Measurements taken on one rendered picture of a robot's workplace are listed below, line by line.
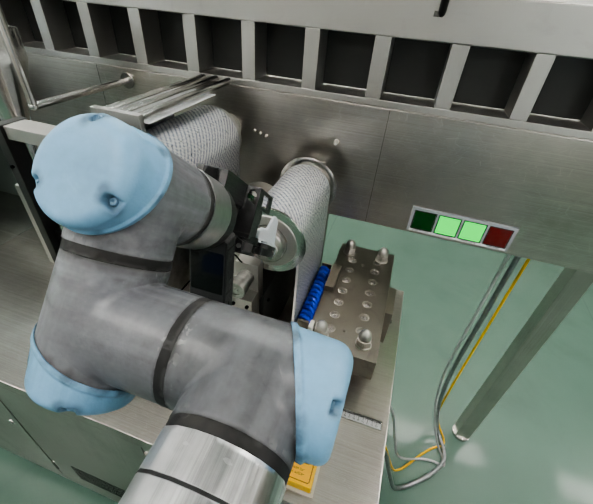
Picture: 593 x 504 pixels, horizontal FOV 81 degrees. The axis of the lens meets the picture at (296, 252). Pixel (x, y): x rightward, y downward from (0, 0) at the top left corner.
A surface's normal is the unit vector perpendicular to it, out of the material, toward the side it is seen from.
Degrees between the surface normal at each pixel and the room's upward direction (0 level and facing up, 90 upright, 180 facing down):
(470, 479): 0
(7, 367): 0
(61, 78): 90
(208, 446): 8
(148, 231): 71
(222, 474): 16
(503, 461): 0
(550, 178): 90
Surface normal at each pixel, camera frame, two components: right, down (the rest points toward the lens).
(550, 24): -0.32, 0.56
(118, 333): -0.14, -0.29
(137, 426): 0.07, -0.79
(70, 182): -0.20, -0.07
